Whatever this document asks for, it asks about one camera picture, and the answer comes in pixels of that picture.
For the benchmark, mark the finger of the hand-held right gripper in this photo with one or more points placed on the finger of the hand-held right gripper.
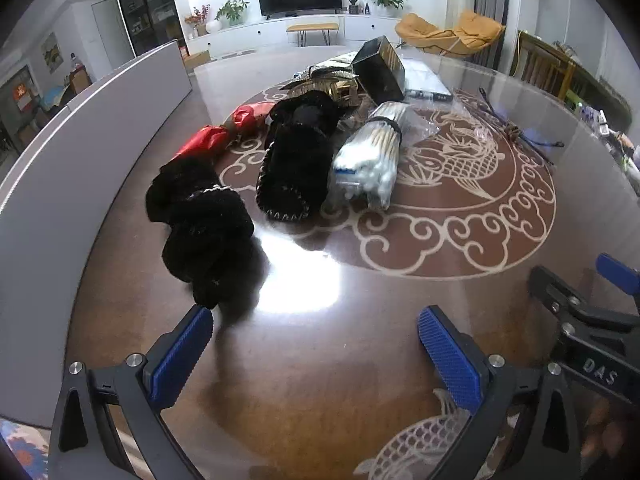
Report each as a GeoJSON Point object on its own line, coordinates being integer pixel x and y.
{"type": "Point", "coordinates": [560, 300]}
{"type": "Point", "coordinates": [620, 275]}

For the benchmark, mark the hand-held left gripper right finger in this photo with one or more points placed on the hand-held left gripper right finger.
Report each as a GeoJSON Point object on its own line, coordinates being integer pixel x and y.
{"type": "Point", "coordinates": [450, 360]}

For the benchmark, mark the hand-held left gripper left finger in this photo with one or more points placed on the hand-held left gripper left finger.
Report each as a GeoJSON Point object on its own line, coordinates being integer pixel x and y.
{"type": "Point", "coordinates": [180, 355]}

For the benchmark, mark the rhinestone bow hair clip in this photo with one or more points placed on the rhinestone bow hair clip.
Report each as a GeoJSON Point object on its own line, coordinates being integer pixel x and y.
{"type": "Point", "coordinates": [320, 77]}

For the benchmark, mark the pile of small household goods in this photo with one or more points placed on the pile of small household goods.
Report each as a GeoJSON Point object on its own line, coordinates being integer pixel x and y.
{"type": "Point", "coordinates": [620, 145]}

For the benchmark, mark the patterned cloth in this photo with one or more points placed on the patterned cloth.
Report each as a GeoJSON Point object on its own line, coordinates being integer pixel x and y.
{"type": "Point", "coordinates": [22, 450]}

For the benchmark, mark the dark wooden sideboard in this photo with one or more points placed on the dark wooden sideboard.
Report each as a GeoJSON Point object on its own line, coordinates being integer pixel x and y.
{"type": "Point", "coordinates": [600, 85]}

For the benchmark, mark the wooden slatted chair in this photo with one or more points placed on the wooden slatted chair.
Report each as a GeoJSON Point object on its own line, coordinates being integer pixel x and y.
{"type": "Point", "coordinates": [564, 80]}

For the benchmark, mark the bag of cotton swabs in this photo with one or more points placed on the bag of cotton swabs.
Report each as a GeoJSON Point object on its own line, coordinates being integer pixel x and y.
{"type": "Point", "coordinates": [365, 165]}

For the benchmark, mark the red satin hair bow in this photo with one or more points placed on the red satin hair bow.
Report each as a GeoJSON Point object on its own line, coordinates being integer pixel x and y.
{"type": "Point", "coordinates": [200, 142]}

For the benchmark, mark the grey partition panel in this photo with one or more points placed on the grey partition panel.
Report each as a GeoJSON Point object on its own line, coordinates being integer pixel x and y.
{"type": "Point", "coordinates": [75, 160]}

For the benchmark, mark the black fuzzy slipper far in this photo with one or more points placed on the black fuzzy slipper far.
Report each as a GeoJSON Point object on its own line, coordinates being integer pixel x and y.
{"type": "Point", "coordinates": [295, 160]}

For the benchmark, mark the clear packaged phone case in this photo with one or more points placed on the clear packaged phone case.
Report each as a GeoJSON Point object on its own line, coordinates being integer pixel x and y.
{"type": "Point", "coordinates": [425, 77]}

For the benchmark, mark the yellow lounge chair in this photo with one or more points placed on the yellow lounge chair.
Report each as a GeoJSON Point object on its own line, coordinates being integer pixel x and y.
{"type": "Point", "coordinates": [475, 27]}

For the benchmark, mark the black cardboard box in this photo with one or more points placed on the black cardboard box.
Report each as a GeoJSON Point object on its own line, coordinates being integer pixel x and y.
{"type": "Point", "coordinates": [377, 72]}

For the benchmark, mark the red paper sign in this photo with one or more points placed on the red paper sign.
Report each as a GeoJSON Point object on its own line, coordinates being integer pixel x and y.
{"type": "Point", "coordinates": [22, 96]}

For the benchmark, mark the red flower arrangement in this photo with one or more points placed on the red flower arrangement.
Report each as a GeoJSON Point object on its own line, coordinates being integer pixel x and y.
{"type": "Point", "coordinates": [201, 30]}

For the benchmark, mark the white door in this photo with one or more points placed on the white door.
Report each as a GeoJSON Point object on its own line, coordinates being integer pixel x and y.
{"type": "Point", "coordinates": [105, 35]}

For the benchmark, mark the round white vase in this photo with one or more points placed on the round white vase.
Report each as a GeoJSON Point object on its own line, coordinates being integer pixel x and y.
{"type": "Point", "coordinates": [213, 26]}

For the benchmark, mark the white television cabinet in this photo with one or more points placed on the white television cabinet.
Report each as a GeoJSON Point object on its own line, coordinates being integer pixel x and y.
{"type": "Point", "coordinates": [370, 27]}

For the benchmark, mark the bushy green potted plant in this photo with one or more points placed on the bushy green potted plant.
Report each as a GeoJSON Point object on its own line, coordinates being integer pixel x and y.
{"type": "Point", "coordinates": [232, 12]}

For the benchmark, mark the glass display cabinet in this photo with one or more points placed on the glass display cabinet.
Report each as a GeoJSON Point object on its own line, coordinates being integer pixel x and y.
{"type": "Point", "coordinates": [145, 5]}

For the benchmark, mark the wooden bench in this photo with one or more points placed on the wooden bench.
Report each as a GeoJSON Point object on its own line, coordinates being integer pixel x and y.
{"type": "Point", "coordinates": [312, 27]}

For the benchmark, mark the small potted plant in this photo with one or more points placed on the small potted plant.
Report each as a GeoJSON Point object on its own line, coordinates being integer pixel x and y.
{"type": "Point", "coordinates": [353, 4]}

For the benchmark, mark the framed wall picture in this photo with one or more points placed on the framed wall picture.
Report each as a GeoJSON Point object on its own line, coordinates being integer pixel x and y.
{"type": "Point", "coordinates": [51, 52]}

